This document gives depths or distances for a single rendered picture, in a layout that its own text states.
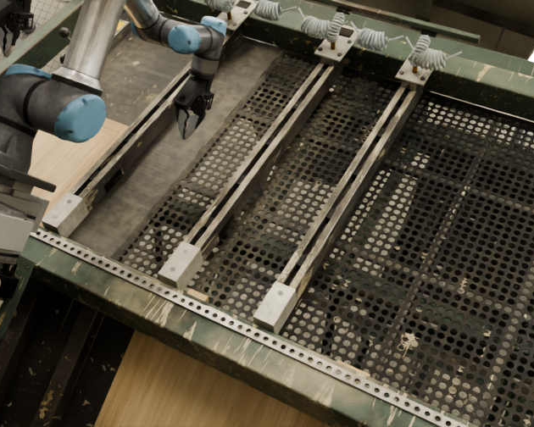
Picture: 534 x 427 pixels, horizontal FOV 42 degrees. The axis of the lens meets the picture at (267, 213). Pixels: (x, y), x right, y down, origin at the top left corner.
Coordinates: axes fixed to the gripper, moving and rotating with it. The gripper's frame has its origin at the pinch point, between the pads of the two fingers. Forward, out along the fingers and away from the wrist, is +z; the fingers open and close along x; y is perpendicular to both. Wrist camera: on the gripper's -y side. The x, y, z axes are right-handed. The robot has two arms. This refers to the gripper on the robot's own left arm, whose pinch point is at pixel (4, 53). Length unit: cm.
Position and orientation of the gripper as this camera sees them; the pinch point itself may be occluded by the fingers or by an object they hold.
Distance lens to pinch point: 244.4
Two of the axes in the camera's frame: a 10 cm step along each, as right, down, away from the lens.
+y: 4.4, -2.8, 8.5
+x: -8.6, -4.0, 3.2
